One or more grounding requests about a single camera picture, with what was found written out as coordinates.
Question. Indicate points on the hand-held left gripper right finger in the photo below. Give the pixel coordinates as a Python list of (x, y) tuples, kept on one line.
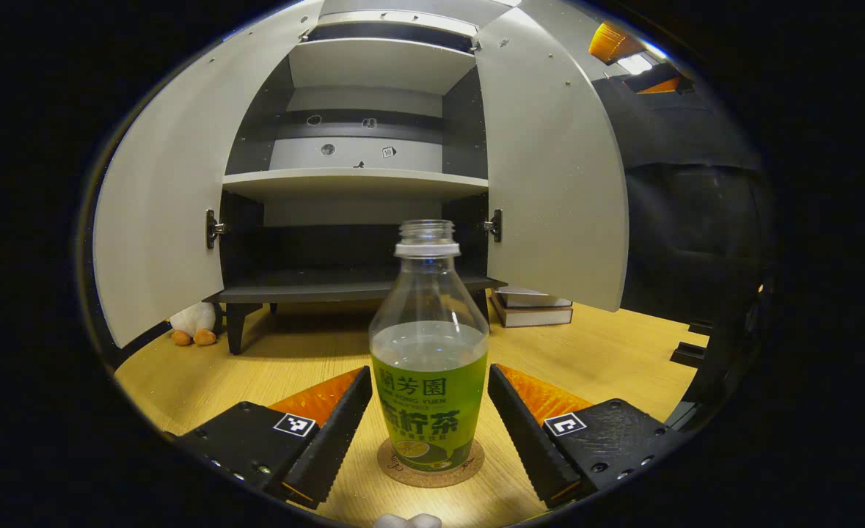
[(524, 440)]

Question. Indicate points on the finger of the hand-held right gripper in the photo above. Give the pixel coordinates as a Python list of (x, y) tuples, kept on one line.
[(612, 42), (663, 81)]

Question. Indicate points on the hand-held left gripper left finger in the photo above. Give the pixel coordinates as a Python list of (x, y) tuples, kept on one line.
[(333, 440)]

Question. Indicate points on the round cork coaster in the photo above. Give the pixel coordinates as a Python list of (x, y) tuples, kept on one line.
[(432, 480)]

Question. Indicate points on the green tea bottle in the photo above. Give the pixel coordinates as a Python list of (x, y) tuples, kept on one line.
[(428, 381)]

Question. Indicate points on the white cabinet door square stickers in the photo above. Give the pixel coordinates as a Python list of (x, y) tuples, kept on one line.
[(549, 169)]

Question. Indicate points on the white and grey cabinet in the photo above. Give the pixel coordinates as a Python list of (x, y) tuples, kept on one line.
[(373, 183)]

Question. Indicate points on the white cabinet door heart sticker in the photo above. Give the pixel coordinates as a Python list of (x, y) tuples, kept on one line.
[(175, 198)]

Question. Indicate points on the small ceiling light panel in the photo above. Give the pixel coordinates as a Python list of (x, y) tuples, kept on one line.
[(634, 64)]

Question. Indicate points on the thin white book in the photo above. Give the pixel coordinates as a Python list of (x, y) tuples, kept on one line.
[(531, 297)]

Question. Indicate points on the white plush toy orange feet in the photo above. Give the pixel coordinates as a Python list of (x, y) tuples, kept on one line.
[(194, 319)]

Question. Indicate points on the black stand foot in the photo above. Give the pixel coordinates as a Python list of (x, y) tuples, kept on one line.
[(689, 356)]

